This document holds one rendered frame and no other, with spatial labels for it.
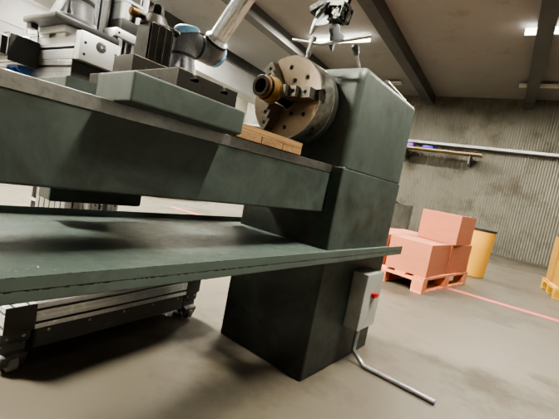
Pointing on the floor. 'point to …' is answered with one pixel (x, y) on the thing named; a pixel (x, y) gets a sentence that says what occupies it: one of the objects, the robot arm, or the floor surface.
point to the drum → (480, 251)
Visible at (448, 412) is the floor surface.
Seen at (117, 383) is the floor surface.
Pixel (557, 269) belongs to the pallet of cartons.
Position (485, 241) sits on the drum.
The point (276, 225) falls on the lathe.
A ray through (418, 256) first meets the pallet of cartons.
